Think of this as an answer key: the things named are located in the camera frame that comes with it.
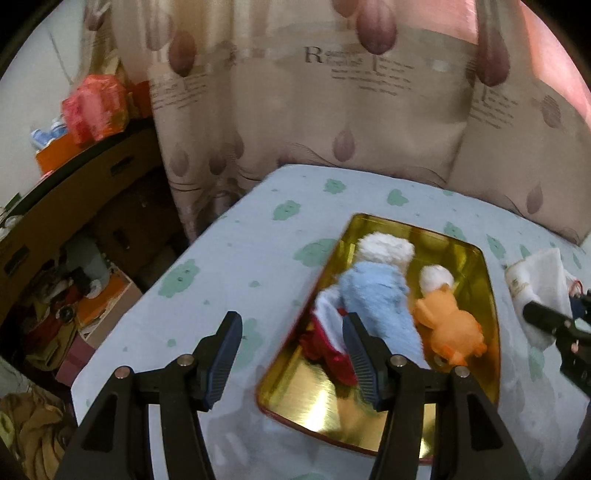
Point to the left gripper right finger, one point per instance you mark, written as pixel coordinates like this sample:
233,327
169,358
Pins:
471,440

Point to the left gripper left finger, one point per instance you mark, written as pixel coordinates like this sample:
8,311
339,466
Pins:
112,442

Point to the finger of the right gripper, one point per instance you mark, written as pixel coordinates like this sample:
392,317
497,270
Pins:
553,322

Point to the orange rubber animal toy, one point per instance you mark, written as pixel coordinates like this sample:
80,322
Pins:
456,335

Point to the white sock ball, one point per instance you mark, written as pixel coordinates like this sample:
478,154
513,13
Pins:
434,277

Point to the blue towel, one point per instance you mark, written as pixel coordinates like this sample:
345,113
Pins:
378,294

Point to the red white garment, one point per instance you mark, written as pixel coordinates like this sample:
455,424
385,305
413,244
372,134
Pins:
323,342

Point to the white fluffy sock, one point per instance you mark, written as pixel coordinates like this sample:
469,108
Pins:
387,249

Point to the white sock red trim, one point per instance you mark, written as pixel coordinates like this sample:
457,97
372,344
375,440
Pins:
580,302

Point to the yellow cloth pile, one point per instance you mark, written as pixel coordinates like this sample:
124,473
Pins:
36,429

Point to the cardboard box with clutter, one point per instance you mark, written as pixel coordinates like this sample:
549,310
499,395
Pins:
70,317

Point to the cloud pattern tablecloth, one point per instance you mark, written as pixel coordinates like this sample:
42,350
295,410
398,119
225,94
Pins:
262,258

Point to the leaf pattern beige curtain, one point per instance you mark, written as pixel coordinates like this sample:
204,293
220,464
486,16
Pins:
480,97

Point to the dark wooden cabinet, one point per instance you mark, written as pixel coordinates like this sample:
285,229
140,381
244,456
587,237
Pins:
118,189

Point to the orange box on cabinet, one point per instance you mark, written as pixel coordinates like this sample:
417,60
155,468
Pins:
57,153

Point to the red plastic bag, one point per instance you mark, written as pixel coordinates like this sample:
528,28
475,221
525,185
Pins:
97,109

